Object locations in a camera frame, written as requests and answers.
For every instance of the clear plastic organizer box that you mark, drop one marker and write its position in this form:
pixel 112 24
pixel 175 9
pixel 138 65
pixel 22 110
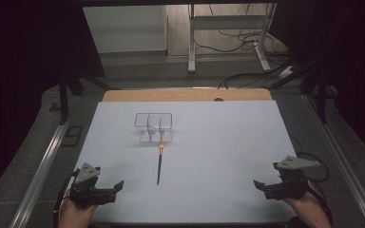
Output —
pixel 154 128

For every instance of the wooden table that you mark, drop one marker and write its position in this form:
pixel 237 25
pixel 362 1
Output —
pixel 187 95

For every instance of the dark floor socket plate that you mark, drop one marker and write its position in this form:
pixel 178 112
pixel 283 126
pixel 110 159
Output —
pixel 72 136

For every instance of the person's right hand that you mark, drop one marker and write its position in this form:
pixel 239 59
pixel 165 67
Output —
pixel 310 209

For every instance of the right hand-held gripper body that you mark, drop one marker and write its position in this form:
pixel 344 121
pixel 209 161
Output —
pixel 293 177

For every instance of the white panel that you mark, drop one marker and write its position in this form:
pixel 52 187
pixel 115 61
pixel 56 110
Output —
pixel 123 28

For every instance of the black stand legs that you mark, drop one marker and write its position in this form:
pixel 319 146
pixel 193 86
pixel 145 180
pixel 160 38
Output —
pixel 321 95
pixel 64 98

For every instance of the person's left hand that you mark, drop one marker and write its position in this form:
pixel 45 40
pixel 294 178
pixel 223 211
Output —
pixel 76 215

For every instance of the white power strip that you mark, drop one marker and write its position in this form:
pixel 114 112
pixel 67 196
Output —
pixel 286 72

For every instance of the white metal stand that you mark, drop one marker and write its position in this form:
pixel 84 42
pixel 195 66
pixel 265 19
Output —
pixel 191 41

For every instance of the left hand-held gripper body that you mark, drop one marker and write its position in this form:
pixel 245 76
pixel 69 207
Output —
pixel 83 186

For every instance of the aluminium rail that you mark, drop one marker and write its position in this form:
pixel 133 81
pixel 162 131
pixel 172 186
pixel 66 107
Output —
pixel 345 164
pixel 38 180

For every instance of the black curtain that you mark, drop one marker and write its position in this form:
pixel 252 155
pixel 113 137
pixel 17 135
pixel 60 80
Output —
pixel 28 63
pixel 355 63

